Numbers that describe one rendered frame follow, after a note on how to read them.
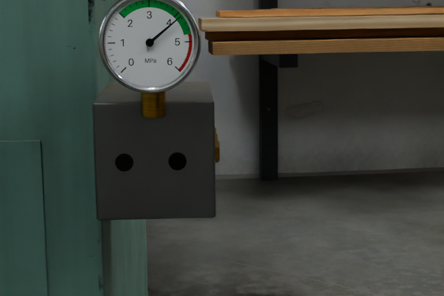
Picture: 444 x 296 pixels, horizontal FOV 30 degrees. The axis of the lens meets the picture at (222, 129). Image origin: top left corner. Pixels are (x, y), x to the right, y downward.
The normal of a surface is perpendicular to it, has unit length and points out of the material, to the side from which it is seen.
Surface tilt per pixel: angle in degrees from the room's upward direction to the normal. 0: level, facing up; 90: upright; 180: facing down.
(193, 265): 0
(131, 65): 90
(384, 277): 0
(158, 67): 90
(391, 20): 90
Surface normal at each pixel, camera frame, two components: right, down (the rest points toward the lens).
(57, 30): 0.04, 0.16
